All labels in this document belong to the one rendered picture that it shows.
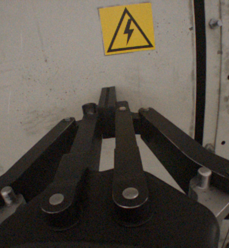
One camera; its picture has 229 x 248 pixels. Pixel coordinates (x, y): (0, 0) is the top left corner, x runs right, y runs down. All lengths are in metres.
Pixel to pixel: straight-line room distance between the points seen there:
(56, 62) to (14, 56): 0.05
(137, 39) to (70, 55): 0.08
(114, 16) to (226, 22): 0.16
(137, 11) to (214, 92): 0.17
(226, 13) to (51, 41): 0.23
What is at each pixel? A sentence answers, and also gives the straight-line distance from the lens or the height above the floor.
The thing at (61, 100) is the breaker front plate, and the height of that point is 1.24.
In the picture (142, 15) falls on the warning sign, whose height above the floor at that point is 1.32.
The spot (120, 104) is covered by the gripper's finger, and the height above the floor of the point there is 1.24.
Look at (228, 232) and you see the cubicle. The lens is 0.56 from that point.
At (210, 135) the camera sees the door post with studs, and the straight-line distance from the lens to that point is 0.34.
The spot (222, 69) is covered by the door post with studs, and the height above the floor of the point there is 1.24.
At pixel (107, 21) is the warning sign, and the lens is 0.22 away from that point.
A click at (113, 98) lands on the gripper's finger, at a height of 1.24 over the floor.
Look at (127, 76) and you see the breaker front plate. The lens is 0.23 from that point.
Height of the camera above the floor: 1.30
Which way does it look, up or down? 24 degrees down
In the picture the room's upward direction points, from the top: 8 degrees counter-clockwise
